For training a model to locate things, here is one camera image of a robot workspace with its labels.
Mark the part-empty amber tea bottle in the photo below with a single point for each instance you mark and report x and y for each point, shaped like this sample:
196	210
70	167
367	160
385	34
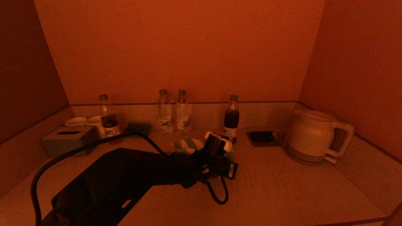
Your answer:
110	122

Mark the dark pop-up power socket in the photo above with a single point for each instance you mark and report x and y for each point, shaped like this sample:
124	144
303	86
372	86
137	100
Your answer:
260	137

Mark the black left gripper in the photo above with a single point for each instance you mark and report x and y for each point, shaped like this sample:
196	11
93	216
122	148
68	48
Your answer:
213	168

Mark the cream electric kettle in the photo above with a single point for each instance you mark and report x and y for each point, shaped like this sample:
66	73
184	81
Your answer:
311	135

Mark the grey-blue tissue box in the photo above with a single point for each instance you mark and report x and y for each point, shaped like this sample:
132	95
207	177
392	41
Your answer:
67	139

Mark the full dark tea bottle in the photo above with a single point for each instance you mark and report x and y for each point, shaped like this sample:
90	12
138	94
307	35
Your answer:
231	121

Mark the clear water bottle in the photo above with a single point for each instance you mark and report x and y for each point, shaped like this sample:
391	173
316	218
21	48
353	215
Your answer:
165	116
182	116

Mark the small teal tray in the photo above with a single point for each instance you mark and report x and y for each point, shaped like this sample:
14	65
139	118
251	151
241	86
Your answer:
138	128

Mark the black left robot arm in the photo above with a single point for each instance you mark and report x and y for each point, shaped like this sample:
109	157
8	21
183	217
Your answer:
125	175

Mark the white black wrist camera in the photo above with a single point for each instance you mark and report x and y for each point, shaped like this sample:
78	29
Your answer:
216	144

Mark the white ceramic cup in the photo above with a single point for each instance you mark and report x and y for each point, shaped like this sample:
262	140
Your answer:
76	121
97	124

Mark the green white striped towel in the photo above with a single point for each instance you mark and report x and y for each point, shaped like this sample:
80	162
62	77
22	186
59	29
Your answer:
185	145

